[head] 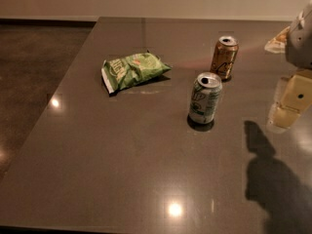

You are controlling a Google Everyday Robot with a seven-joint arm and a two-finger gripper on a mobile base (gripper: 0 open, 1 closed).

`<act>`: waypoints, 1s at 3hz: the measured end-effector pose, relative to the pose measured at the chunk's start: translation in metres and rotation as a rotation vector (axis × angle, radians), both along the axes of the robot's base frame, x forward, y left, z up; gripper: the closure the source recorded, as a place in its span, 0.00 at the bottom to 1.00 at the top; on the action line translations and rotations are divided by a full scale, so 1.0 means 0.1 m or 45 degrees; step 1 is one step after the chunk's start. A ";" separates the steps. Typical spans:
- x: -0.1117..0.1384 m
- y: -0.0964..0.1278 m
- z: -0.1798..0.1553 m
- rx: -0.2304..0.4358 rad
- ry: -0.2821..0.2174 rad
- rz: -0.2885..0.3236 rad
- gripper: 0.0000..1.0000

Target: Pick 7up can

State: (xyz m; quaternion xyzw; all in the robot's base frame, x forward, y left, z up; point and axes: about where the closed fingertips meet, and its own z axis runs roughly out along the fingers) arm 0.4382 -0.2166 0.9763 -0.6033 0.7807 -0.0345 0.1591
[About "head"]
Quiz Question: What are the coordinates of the gold soda can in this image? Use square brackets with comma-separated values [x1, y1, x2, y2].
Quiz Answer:
[210, 36, 239, 81]

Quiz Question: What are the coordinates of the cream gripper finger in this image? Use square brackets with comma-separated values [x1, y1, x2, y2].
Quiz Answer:
[264, 26, 290, 54]
[267, 69, 312, 134]

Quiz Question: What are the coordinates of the green chip bag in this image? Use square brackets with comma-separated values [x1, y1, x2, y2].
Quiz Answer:
[101, 52, 172, 94]

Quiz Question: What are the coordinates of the green white 7up can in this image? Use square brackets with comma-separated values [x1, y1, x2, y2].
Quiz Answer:
[188, 72, 222, 125]

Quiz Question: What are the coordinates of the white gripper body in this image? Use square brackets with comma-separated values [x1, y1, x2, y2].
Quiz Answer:
[286, 0, 312, 69]

